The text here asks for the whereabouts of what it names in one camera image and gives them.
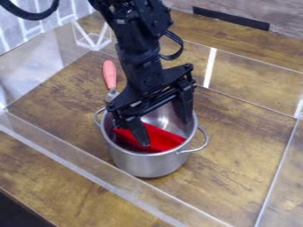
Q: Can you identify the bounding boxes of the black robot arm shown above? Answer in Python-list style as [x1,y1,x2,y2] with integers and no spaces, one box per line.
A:
[89,0,195,146]

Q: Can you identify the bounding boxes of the spatula with pink handle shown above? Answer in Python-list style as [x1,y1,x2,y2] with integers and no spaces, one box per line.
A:
[103,60,121,103]

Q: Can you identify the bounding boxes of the red rectangular block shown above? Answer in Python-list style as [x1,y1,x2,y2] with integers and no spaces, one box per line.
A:
[114,122,186,153]

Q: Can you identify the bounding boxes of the black strip on table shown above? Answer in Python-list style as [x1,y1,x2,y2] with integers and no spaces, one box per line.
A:
[193,6,270,31]

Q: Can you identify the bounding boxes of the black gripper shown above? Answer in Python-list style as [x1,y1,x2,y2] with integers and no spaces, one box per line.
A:
[107,46,195,146]

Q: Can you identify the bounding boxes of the black cable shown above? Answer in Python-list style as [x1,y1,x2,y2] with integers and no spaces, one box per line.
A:
[158,29,186,61]

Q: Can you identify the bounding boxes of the clear acrylic enclosure wall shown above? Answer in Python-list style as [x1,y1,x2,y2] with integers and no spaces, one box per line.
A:
[0,17,303,227]

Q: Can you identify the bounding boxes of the silver steel pot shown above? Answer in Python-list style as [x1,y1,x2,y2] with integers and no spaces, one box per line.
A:
[94,104,210,178]

